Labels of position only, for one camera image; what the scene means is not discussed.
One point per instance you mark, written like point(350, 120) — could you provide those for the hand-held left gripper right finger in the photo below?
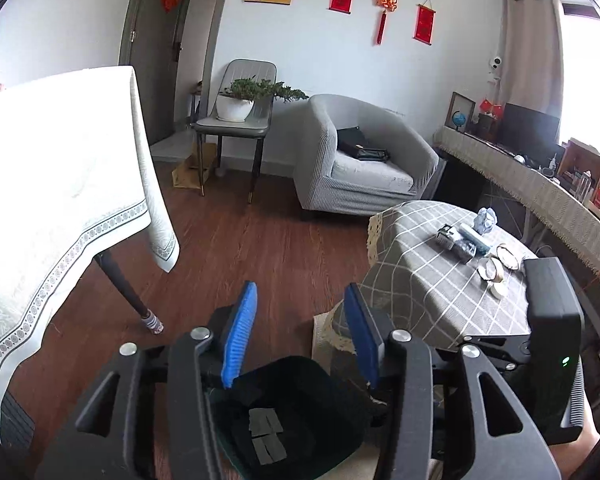
point(357, 325)

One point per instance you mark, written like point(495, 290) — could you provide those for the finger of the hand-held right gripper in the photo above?
point(500, 344)

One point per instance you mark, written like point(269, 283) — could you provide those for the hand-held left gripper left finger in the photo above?
point(237, 330)

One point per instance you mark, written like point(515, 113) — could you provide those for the small beige tape roll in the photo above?
point(498, 290)

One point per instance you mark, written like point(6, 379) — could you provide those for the dark green trash bin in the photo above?
point(280, 375)

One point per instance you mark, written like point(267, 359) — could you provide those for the wide beige tape roll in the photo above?
point(490, 269)

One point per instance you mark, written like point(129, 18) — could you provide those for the grey blue packet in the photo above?
point(465, 251)

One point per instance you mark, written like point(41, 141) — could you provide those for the white blue tissue packet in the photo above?
point(476, 239)

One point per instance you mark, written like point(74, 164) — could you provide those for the blue white paper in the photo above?
point(486, 220)

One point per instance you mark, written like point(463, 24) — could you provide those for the small black white box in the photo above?
point(447, 236)

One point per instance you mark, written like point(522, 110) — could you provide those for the person's right forearm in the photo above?
point(580, 455)

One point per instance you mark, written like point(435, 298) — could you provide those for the round table with checked cloth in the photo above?
point(420, 280)

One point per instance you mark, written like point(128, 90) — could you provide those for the long side table with cloth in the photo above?
point(555, 205)

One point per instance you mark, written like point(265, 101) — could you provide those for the black table leg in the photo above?
point(125, 290)

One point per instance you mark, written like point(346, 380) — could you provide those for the grey armchair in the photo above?
point(370, 180)

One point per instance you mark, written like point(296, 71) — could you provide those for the wooden desktop shelf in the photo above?
point(595, 170)

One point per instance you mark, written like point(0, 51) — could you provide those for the flat cardboard box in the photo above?
point(187, 175)

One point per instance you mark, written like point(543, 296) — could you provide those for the black monitor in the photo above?
point(530, 130)

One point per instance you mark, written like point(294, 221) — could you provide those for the black bag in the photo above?
point(357, 142)

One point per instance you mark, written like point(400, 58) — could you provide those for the small red flags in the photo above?
point(491, 106)

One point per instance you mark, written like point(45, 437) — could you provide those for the small blue globe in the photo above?
point(457, 119)

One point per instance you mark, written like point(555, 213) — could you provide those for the potted plant in white pot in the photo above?
point(235, 107)

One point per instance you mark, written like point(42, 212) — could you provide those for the table with white cloth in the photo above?
point(55, 185)

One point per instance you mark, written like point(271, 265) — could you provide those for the dark grey striped floor mat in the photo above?
point(19, 420)

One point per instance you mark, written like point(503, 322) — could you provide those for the beige curtain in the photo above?
point(530, 55)

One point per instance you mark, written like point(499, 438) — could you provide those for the grey dining chair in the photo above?
point(250, 72)

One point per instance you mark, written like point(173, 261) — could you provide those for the grey door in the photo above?
point(150, 85)

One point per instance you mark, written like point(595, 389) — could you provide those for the wooden picture frame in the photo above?
point(467, 102)

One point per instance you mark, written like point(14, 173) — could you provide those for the white security camera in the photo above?
point(495, 66)

